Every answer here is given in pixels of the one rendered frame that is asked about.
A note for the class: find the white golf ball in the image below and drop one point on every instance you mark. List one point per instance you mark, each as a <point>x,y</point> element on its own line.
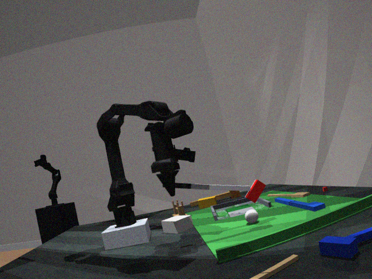
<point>251,216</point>

